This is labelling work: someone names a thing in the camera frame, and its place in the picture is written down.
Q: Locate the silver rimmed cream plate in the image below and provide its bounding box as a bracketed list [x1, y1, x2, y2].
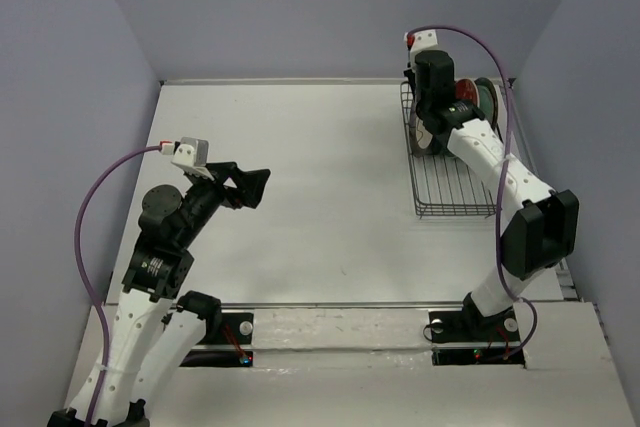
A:
[409, 101, 444, 158]

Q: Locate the dark teal round plate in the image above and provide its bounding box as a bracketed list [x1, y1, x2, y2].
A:
[479, 76, 502, 126]

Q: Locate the red teal floral plate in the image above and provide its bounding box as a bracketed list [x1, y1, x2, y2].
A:
[455, 78, 479, 107]

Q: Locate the purple cable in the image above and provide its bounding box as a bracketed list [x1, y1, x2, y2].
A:
[407, 25, 540, 363]
[73, 146, 166, 427]

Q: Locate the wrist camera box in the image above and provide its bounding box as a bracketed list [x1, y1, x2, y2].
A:
[404, 29, 439, 62]
[159, 137, 209, 171]

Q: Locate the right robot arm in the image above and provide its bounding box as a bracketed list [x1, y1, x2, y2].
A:
[411, 50, 579, 339]

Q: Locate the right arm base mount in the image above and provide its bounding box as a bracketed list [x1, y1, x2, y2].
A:
[423, 309, 525, 367]

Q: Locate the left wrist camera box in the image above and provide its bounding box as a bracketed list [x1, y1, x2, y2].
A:
[159, 137, 209, 171]

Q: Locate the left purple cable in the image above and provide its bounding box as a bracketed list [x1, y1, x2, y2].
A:
[73, 146, 166, 427]

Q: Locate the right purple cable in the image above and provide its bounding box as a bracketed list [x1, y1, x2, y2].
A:
[407, 25, 540, 363]

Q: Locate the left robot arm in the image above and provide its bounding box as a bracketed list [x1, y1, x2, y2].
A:
[48, 162, 271, 426]

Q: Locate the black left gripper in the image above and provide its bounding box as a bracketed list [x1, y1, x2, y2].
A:
[178, 160, 271, 245]

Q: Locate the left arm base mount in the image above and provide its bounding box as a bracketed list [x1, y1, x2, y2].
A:
[181, 311, 254, 368]

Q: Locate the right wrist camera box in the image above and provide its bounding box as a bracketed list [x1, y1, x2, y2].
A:
[404, 29, 439, 62]

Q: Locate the black wire dish rack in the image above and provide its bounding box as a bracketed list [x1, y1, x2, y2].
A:
[400, 80, 495, 219]

